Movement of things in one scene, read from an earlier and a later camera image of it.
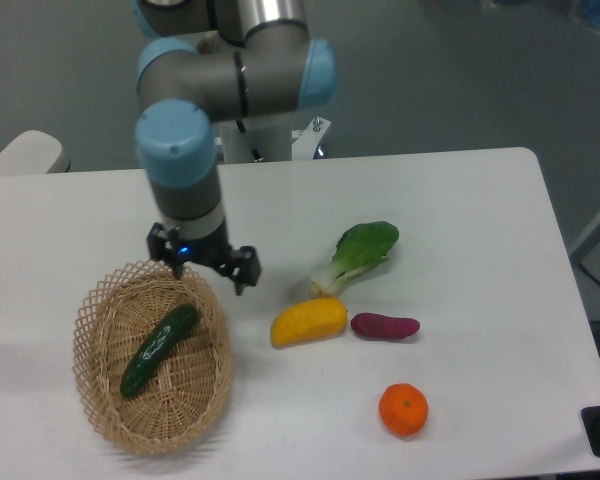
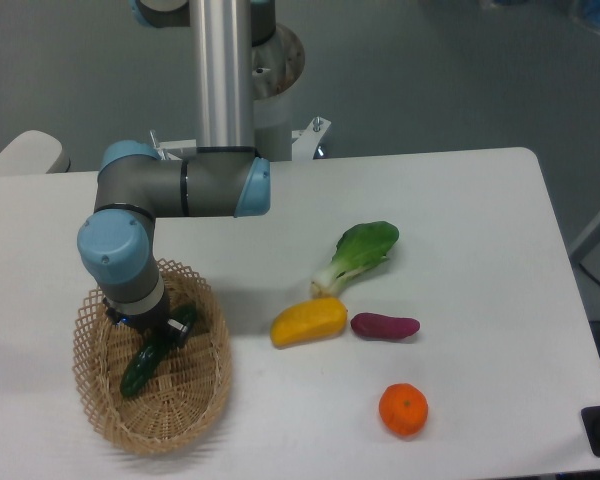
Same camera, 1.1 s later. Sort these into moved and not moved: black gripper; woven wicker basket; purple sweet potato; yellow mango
Moved: black gripper
Not moved: yellow mango; purple sweet potato; woven wicker basket
